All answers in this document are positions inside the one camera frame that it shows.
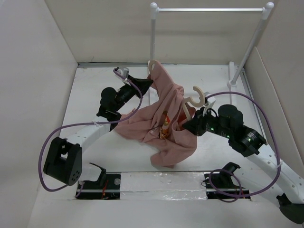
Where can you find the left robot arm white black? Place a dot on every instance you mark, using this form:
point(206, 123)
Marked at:
point(64, 161)

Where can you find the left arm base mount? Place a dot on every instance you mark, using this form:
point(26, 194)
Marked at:
point(96, 183)

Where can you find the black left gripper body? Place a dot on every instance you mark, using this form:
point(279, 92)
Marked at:
point(125, 93)

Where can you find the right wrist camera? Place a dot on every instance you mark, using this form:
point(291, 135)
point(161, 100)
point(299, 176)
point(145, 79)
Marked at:
point(209, 103)

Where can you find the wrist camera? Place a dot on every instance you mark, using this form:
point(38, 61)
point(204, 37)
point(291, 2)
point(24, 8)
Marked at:
point(121, 73)
point(209, 103)

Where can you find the white clothes rack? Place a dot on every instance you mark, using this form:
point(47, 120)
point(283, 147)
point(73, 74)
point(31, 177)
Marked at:
point(220, 35)

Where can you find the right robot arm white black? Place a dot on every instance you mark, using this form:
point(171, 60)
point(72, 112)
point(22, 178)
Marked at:
point(229, 124)

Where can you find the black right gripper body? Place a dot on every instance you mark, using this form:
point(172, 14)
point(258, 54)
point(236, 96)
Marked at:
point(210, 123)

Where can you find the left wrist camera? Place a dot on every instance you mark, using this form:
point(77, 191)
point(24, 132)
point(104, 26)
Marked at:
point(121, 73)

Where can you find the pink t-shirt with pixel print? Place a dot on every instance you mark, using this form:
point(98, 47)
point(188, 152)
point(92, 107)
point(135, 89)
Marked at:
point(160, 124)

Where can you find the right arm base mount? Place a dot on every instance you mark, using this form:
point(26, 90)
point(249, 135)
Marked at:
point(223, 181)

